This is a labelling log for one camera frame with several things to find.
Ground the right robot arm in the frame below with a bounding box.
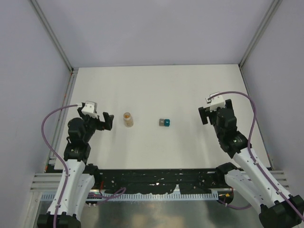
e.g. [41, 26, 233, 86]
[198, 96, 304, 228]

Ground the purple cable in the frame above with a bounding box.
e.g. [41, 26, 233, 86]
[41, 103, 127, 228]
[209, 91, 301, 228]

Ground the blue pill box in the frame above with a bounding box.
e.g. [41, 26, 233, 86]
[164, 119, 171, 127]

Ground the aluminium frame post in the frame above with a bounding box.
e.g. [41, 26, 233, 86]
[28, 0, 74, 73]
[238, 0, 283, 69]

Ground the white slotted cable duct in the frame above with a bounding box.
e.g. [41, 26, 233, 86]
[40, 192, 219, 201]

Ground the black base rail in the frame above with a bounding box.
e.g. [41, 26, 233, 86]
[45, 163, 262, 194]

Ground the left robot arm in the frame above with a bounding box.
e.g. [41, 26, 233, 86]
[37, 107, 114, 228]

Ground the grey pill box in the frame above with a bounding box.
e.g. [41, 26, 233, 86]
[159, 119, 165, 126]

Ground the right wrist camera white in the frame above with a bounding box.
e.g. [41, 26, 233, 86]
[205, 92, 225, 112]

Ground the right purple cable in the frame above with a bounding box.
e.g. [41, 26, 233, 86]
[209, 91, 301, 228]

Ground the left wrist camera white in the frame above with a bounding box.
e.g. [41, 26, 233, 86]
[81, 101, 98, 119]

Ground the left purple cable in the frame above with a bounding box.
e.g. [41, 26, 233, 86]
[41, 103, 127, 228]

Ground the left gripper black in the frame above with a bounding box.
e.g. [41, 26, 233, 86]
[77, 108, 113, 143]

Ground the clear pill bottle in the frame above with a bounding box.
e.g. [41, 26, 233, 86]
[123, 112, 133, 127]

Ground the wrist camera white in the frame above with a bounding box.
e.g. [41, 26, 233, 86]
[81, 101, 98, 119]
[205, 92, 225, 112]

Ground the right aluminium frame post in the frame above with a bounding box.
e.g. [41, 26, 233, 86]
[238, 0, 283, 69]

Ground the left aluminium frame post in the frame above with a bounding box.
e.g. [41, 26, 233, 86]
[28, 0, 74, 73]

